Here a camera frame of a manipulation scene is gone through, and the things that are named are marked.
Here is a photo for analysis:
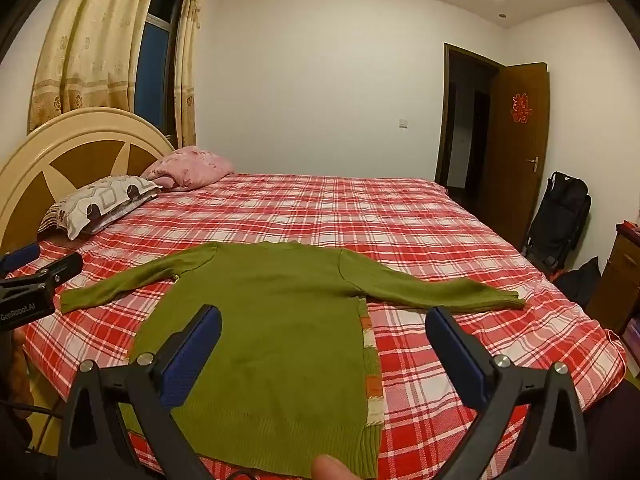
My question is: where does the red paper door decoration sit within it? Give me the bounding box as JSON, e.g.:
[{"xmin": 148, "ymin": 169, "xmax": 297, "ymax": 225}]
[{"xmin": 509, "ymin": 92, "xmax": 532, "ymax": 125}]

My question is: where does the wide beige floral curtain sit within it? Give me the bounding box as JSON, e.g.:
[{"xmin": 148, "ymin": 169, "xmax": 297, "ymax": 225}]
[{"xmin": 27, "ymin": 0, "xmax": 166, "ymax": 136}]

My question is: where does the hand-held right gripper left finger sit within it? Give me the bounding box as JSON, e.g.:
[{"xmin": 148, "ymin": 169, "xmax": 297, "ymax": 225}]
[{"xmin": 57, "ymin": 304, "xmax": 223, "ymax": 480}]

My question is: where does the green knit sweater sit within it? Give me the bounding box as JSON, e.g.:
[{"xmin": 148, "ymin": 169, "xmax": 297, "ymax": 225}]
[{"xmin": 59, "ymin": 241, "xmax": 527, "ymax": 478}]

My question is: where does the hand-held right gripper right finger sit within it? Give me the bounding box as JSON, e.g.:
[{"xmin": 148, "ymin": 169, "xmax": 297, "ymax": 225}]
[{"xmin": 425, "ymin": 306, "xmax": 591, "ymax": 480}]

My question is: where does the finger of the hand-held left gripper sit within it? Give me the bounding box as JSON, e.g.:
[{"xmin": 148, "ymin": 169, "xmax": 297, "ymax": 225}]
[
  {"xmin": 0, "ymin": 242, "xmax": 42, "ymax": 275},
  {"xmin": 0, "ymin": 252, "xmax": 84, "ymax": 297}
]

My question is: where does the black bag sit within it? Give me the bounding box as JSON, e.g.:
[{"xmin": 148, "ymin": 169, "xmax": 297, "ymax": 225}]
[
  {"xmin": 521, "ymin": 171, "xmax": 592, "ymax": 276},
  {"xmin": 554, "ymin": 256, "xmax": 602, "ymax": 308}
]

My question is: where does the person's right hand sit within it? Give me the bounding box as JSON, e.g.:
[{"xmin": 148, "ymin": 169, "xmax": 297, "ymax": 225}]
[{"xmin": 310, "ymin": 454, "xmax": 357, "ymax": 480}]

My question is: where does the grey patterned pillow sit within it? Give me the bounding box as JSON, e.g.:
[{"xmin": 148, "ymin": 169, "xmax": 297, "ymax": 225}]
[{"xmin": 39, "ymin": 175, "xmax": 163, "ymax": 241}]

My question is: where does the brown door frame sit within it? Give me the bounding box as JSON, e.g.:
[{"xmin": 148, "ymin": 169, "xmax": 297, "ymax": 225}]
[{"xmin": 434, "ymin": 42, "xmax": 508, "ymax": 191}]

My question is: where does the window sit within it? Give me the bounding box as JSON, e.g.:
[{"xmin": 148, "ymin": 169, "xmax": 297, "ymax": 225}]
[{"xmin": 135, "ymin": 0, "xmax": 188, "ymax": 138}]

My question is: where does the pink pillow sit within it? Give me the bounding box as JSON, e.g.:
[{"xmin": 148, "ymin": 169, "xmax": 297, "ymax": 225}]
[{"xmin": 141, "ymin": 146, "xmax": 236, "ymax": 192}]

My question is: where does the narrow beige floral curtain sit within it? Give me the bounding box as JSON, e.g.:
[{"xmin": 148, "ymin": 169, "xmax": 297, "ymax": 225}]
[{"xmin": 175, "ymin": 0, "xmax": 207, "ymax": 150}]

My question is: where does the cream wooden headboard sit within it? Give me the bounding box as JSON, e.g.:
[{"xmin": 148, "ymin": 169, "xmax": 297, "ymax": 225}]
[{"xmin": 0, "ymin": 106, "xmax": 177, "ymax": 261}]

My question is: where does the brown wooden door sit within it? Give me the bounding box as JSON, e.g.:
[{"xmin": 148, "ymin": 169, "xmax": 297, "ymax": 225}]
[{"xmin": 482, "ymin": 62, "xmax": 551, "ymax": 253}]

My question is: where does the wooden cabinet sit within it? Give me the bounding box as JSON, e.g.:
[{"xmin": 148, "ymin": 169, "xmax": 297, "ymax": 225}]
[{"xmin": 585, "ymin": 222, "xmax": 640, "ymax": 336}]

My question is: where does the bed with red plaid sheet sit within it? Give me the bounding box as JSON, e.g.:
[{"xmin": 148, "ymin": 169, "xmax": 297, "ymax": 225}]
[{"xmin": 10, "ymin": 172, "xmax": 628, "ymax": 480}]

